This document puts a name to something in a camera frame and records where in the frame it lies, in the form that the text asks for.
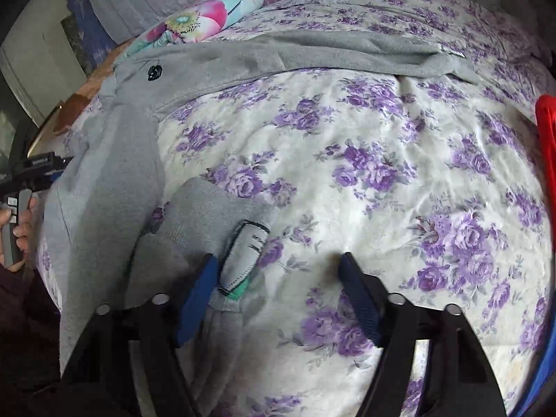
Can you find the brown pillow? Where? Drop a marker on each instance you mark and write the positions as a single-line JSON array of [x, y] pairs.
[[76, 104]]

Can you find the purple floral bedspread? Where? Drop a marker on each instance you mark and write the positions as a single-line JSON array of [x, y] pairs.
[[434, 185]]

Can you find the colourful floral folded blanket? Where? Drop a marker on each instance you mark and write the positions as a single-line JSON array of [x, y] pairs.
[[194, 24]]

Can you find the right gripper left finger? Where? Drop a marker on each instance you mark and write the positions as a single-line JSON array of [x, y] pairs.
[[125, 361]]

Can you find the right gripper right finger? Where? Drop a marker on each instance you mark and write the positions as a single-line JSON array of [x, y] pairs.
[[459, 380]]

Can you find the red blue white garment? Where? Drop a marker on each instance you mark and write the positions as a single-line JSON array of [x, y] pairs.
[[545, 113]]

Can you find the blue patterned cloth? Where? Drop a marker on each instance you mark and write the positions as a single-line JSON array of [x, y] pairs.
[[87, 36]]

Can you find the grey sweatpants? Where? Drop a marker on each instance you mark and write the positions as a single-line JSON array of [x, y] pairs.
[[96, 212]]

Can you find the person's left hand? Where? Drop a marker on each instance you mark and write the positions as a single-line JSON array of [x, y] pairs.
[[24, 234]]

